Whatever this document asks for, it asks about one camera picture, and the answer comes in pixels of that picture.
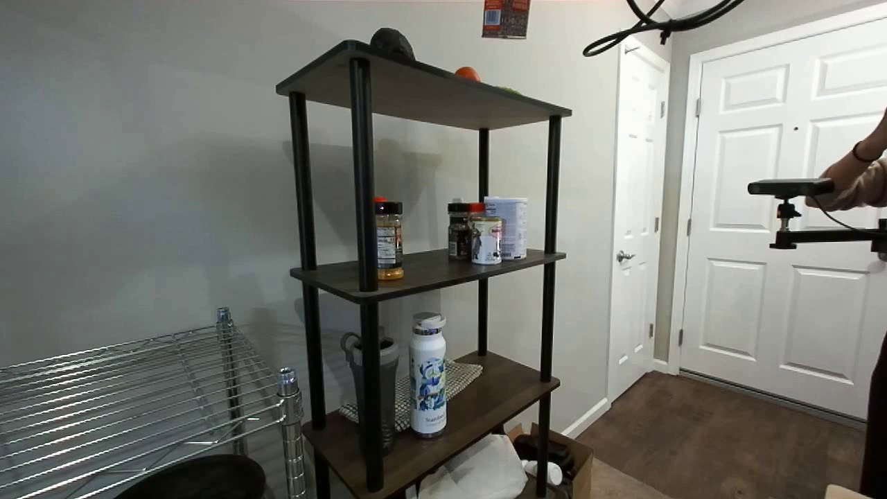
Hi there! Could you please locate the person's forearm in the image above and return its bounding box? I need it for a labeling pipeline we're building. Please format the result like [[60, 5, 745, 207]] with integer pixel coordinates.
[[850, 108, 887, 163]]

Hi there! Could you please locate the chrome wire rack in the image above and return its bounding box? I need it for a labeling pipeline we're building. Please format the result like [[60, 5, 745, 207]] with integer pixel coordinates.
[[0, 304, 314, 499]]

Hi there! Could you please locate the black camera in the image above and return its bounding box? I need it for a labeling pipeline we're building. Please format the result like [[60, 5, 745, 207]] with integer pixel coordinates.
[[745, 175, 835, 200]]

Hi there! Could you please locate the spice jar orange cap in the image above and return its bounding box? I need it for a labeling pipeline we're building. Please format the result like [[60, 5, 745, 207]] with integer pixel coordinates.
[[371, 200, 407, 283]]

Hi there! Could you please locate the small white object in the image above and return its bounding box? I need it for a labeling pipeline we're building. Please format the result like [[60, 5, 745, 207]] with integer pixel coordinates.
[[522, 458, 565, 491]]

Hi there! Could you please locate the black pepper jar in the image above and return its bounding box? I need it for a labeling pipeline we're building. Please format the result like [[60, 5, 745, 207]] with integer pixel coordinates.
[[446, 200, 473, 262]]

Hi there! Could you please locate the white plastic bag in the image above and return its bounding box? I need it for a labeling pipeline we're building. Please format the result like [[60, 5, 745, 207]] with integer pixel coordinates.
[[404, 430, 533, 499]]

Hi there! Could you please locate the black round pan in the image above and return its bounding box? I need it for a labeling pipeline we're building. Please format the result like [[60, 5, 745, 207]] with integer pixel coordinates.
[[114, 451, 271, 499]]

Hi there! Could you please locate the narrow white door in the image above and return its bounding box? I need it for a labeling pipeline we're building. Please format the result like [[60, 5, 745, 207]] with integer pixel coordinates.
[[604, 32, 674, 405]]

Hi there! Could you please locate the person's hand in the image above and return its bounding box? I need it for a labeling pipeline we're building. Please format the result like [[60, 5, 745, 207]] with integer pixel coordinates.
[[814, 150, 887, 211]]

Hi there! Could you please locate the dark wooden shelf unit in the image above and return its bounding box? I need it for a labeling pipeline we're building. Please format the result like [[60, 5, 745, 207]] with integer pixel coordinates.
[[274, 35, 573, 499]]

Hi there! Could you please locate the smoked paprika tin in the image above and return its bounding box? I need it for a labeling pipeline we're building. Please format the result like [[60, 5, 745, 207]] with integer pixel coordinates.
[[480, 0, 533, 41]]

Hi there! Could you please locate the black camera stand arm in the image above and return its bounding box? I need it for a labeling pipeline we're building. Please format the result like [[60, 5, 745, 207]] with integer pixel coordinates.
[[767, 193, 887, 262]]

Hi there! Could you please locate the black round object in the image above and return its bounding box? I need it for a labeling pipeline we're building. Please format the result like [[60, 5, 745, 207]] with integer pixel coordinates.
[[369, 24, 418, 61]]

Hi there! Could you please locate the white baking powder can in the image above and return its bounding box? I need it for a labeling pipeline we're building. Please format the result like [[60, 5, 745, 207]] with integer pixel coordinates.
[[483, 193, 533, 262]]

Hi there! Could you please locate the brown cardboard box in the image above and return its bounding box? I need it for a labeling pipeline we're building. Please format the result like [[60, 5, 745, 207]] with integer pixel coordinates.
[[511, 423, 677, 499]]

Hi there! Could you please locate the person in dark clothes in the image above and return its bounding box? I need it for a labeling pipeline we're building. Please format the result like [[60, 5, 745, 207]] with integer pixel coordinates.
[[857, 330, 887, 499]]

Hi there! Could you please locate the white panel door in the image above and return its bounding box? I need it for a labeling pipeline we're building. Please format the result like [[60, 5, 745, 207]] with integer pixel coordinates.
[[677, 2, 887, 423]]

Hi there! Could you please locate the dark grey shaker bottle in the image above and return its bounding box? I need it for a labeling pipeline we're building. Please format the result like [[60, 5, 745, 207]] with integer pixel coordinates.
[[339, 330, 403, 451]]

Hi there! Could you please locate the white floral water bottle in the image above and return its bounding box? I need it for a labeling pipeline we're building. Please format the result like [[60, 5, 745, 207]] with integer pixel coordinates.
[[407, 311, 453, 440]]

